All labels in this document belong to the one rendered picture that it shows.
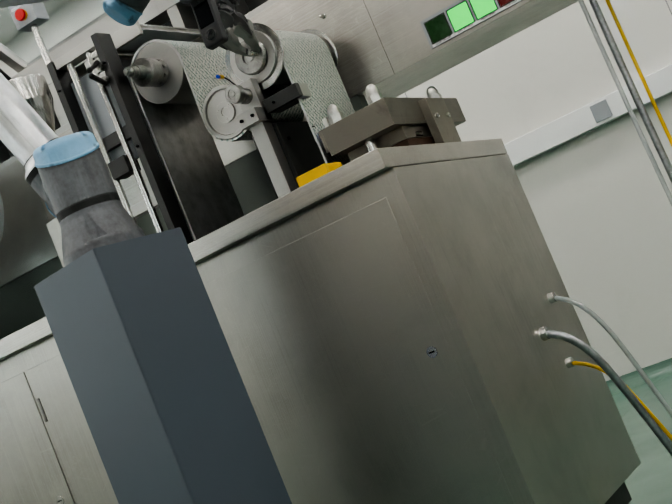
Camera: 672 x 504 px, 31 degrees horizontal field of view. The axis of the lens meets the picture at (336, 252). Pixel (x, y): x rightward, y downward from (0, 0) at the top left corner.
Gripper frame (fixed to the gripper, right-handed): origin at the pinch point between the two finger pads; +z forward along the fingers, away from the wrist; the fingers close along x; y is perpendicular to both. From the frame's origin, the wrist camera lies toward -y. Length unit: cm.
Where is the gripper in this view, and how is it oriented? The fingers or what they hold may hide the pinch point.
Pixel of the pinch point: (251, 52)
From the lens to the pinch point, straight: 260.6
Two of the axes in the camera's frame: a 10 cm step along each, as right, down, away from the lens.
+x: -8.0, 3.7, 4.7
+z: 6.0, 5.1, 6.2
